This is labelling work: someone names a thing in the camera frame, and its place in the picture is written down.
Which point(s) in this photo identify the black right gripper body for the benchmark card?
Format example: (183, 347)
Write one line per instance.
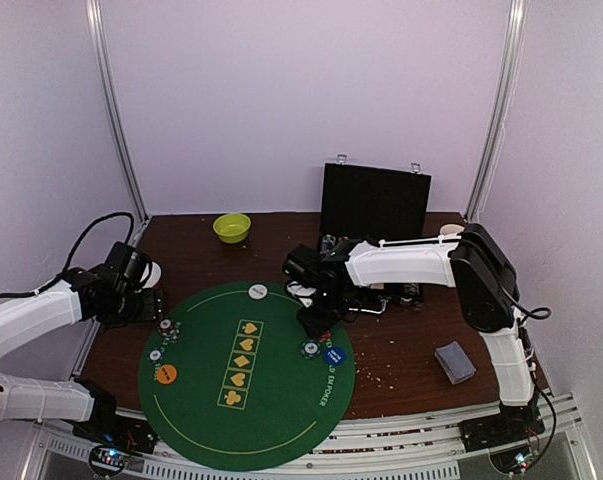
(316, 317)

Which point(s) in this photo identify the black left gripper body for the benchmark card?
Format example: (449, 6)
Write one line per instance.
(126, 309)

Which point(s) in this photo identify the blue small blind button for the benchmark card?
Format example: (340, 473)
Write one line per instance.
(334, 356)

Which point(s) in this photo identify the white dealer button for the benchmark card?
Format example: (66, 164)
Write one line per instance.
(258, 291)

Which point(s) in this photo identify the orange big blind button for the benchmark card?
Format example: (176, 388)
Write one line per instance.
(166, 374)

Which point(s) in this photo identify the blue playing card deck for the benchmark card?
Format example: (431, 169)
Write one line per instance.
(455, 363)

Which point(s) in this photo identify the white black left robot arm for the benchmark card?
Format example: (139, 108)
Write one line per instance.
(27, 317)

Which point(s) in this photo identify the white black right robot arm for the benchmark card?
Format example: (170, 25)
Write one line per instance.
(469, 261)

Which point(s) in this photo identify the orange white bowl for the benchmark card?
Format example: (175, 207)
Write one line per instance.
(151, 276)

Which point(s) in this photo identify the black poker chip case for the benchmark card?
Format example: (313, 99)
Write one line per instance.
(380, 203)

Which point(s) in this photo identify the lime green plastic bowl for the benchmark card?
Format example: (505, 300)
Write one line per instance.
(232, 228)

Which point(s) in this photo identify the white patterned ceramic mug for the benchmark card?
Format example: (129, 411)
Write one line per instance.
(451, 229)

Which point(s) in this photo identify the round green poker mat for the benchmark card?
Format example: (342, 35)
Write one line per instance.
(245, 399)

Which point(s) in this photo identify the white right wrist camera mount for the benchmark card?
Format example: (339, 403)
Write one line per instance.
(301, 293)

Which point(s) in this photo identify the silver case handle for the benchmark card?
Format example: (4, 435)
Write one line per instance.
(371, 306)

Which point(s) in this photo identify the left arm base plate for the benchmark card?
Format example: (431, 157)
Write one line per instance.
(129, 434)

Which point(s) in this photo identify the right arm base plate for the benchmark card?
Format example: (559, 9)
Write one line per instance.
(497, 430)

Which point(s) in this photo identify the silver aluminium frame post left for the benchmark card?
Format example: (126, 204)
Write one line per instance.
(98, 37)

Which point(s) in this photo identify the silver aluminium frame post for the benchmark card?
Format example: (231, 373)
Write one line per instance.
(505, 90)
(98, 37)

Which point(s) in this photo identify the silver aluminium frame post right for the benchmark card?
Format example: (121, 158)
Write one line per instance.
(505, 90)

